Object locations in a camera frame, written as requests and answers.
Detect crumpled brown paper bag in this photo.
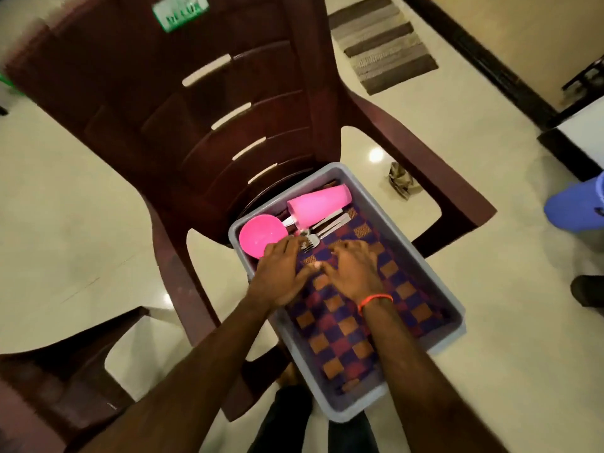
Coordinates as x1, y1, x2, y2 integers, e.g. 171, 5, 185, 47
387, 162, 423, 201

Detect steel cutlery piece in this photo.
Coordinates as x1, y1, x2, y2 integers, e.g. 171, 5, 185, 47
297, 210, 352, 243
297, 231, 332, 255

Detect person's dark trousers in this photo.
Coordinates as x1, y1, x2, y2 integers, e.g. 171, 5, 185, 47
247, 382, 381, 453

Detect person's left hand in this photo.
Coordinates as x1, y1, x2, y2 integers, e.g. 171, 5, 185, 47
243, 233, 322, 314

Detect person's right hand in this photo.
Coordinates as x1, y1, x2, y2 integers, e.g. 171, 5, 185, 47
316, 239, 390, 306

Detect person's left foot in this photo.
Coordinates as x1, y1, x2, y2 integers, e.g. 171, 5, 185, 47
276, 361, 305, 388

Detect person's right forearm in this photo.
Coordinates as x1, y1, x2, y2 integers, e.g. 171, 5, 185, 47
361, 297, 511, 453

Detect blue plastic bucket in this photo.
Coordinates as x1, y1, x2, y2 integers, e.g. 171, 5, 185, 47
544, 171, 604, 232

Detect red wrist thread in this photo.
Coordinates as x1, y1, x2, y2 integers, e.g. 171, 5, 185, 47
357, 292, 394, 314

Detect striped brown rug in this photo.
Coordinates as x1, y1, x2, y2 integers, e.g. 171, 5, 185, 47
327, 0, 440, 97

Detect checkered purple orange cloth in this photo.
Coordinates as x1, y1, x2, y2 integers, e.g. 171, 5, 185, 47
283, 204, 445, 393

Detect grey plastic tray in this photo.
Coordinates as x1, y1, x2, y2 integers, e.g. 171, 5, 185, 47
227, 161, 466, 423

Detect person's left forearm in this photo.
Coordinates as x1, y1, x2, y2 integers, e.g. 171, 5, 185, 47
80, 297, 284, 453

